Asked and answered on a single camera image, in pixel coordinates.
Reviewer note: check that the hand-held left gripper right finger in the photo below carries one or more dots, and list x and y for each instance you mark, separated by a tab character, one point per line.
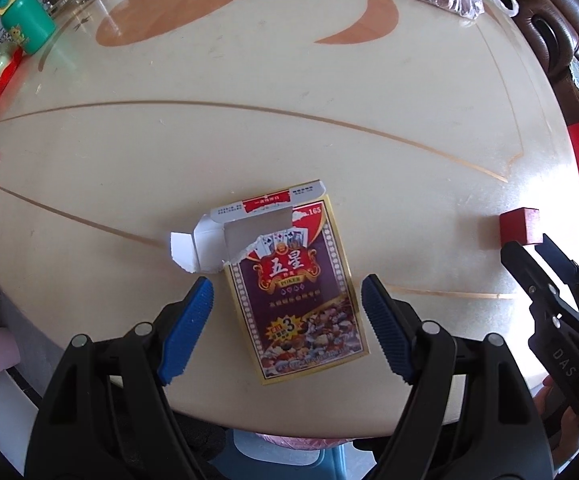
387	327

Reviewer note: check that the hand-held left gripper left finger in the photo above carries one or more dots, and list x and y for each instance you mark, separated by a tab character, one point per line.
187	332

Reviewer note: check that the small red box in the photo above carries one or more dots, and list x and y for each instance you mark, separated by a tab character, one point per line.
518	227

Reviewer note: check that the playing card box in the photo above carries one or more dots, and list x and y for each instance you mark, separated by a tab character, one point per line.
294	300

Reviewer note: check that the trash bin with pink bag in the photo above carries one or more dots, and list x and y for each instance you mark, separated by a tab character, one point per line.
299	440

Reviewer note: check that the person's right hand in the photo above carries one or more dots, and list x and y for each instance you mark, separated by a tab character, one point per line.
564	420

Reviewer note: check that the person's leg in dark trousers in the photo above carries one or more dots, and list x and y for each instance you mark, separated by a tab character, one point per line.
204	440

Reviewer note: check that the blue plastic stool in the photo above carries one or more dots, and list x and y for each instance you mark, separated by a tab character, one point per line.
294	460

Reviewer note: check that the brown leather armchair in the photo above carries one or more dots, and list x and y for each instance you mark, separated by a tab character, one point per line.
559	25

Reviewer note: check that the pale green cup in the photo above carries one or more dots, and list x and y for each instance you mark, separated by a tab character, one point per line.
0	65

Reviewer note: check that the green kids water bottle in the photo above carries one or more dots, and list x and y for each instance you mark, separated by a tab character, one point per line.
26	25

